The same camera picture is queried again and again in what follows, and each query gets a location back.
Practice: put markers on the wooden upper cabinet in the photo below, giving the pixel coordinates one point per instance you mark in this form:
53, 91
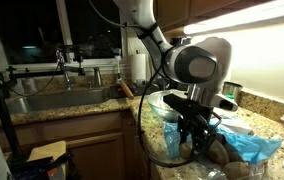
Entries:
172, 14

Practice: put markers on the steel cup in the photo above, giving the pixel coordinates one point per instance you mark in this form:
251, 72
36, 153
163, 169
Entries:
232, 88

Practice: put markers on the black camera stand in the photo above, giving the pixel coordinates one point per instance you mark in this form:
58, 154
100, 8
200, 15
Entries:
17, 156

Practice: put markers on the steel soap dispenser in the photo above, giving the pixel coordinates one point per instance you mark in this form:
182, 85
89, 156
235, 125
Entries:
97, 77

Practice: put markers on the paper towel roll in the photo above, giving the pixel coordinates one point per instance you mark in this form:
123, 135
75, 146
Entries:
138, 66

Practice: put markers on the wooden handled brush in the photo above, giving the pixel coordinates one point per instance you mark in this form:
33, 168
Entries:
123, 85

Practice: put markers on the glass bowl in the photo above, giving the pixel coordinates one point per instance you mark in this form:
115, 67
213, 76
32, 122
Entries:
160, 108

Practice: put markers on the stainless steel sink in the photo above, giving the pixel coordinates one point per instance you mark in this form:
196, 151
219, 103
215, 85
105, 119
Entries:
55, 101

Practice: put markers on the cardboard box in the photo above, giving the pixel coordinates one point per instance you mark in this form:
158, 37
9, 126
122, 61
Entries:
53, 150

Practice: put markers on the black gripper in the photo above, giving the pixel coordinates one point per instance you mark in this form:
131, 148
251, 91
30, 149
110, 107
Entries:
194, 120

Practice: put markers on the under-cabinet light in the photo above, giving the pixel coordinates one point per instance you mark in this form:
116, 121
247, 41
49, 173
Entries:
270, 10

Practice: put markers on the wooden cabinet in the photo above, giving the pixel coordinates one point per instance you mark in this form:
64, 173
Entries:
103, 146
172, 14

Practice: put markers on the potato in bag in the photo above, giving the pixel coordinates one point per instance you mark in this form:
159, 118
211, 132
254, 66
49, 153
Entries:
236, 170
218, 153
232, 153

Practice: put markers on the kitchen faucet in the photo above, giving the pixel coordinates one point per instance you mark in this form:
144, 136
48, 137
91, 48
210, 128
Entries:
62, 66

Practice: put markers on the wooden lower cabinet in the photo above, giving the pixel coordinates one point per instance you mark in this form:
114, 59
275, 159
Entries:
103, 146

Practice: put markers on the blue plastic potato bag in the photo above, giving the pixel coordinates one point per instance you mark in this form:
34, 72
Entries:
244, 148

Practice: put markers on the small green-capped bottle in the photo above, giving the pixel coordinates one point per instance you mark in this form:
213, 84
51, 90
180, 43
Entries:
230, 96

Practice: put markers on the black coffee maker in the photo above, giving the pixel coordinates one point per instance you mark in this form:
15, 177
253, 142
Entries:
180, 40

